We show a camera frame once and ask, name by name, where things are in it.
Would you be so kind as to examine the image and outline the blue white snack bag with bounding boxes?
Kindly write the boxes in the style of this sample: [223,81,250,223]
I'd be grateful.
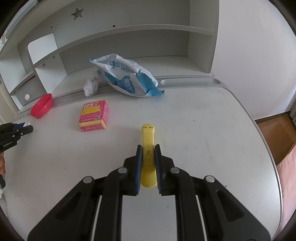
[89,54,165,97]

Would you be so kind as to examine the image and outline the grey white desk hutch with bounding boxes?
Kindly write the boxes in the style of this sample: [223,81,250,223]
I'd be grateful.
[1,1,220,118]

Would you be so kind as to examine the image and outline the red plastic bowl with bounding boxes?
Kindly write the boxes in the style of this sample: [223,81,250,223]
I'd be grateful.
[30,93,53,119]

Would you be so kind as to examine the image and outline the pink yellow small box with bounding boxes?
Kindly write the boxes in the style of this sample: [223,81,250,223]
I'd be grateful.
[78,99,109,132]

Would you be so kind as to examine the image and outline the pink bed sheet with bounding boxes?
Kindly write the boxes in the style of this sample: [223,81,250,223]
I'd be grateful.
[277,143,296,232]

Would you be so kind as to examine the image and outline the grey drawer with white knob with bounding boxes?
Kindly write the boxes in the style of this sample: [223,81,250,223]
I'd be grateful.
[11,76,47,110]

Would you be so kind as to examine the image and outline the crumpled white tissue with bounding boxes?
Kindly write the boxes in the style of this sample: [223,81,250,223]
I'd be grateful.
[83,71,101,97]

